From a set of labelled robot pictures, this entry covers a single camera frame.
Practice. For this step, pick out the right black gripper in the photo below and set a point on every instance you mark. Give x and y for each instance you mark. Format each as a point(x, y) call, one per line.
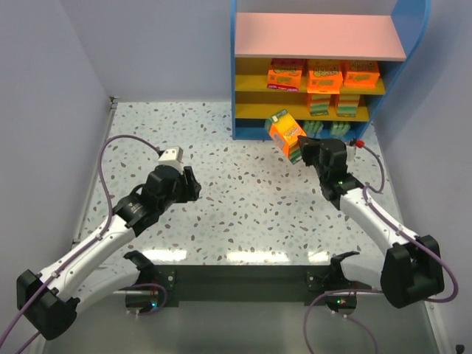
point(316, 153)

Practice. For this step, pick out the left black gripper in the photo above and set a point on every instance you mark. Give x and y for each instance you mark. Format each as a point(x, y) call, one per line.
point(185, 185)

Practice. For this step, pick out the blue sponge pack front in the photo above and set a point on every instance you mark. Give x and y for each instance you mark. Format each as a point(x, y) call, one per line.
point(313, 129)

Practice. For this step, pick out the blue sponge pack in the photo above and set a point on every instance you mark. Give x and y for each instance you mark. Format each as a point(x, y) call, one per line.
point(313, 129)
point(339, 129)

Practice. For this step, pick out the orange green sponge box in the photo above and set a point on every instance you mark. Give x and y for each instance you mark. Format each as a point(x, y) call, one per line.
point(285, 131)

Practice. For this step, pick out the orange yellow sponge box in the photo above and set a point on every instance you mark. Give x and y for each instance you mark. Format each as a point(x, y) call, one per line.
point(318, 104)

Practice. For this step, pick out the pink sponge box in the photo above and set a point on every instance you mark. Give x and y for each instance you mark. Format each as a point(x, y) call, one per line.
point(285, 74)

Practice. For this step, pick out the orange Scrub Daddy box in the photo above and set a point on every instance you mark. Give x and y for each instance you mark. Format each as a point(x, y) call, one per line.
point(360, 73)

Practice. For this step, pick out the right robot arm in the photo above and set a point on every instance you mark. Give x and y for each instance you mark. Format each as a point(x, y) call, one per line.
point(411, 269)

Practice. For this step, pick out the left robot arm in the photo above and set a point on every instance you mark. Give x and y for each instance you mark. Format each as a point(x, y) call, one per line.
point(48, 300)

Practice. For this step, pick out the blue shelf unit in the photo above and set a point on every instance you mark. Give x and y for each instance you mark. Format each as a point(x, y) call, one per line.
point(257, 38)

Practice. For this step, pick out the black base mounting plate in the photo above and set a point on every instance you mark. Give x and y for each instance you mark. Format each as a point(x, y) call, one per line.
point(243, 283)

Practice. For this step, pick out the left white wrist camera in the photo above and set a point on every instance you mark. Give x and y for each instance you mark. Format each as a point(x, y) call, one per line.
point(172, 157)

